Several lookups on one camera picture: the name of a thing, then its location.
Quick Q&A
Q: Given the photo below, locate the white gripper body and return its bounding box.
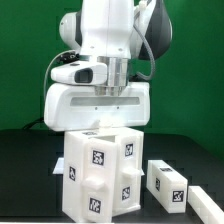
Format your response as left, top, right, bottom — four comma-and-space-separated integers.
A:
44, 82, 150, 131

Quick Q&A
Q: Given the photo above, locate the white cabinet box body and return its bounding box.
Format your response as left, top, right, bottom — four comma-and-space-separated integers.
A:
62, 119, 145, 223

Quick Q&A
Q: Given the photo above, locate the white cabinet door panel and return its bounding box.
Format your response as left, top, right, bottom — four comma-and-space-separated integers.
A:
112, 129, 144, 216

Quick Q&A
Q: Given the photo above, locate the white door panel front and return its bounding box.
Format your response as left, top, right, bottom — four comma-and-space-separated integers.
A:
82, 138, 117, 223

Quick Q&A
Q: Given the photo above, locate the white cabinet block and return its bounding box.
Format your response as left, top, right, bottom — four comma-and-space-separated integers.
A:
146, 160, 188, 213

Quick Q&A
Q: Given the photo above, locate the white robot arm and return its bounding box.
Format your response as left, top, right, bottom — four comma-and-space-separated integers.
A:
44, 0, 172, 131

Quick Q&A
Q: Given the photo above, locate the white marker sheet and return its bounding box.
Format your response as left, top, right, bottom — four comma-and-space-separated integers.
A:
53, 157, 64, 175

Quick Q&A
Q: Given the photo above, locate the white bar piece right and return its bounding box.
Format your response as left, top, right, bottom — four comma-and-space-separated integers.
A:
188, 186, 224, 224

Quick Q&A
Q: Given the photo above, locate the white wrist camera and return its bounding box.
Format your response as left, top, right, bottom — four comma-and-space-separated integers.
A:
51, 61, 107, 85

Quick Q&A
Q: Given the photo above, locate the black camera on stand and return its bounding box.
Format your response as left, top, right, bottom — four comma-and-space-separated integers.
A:
57, 50, 79, 64

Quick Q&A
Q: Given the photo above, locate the grey corrugated cable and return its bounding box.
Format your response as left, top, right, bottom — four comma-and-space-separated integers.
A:
133, 19, 157, 81

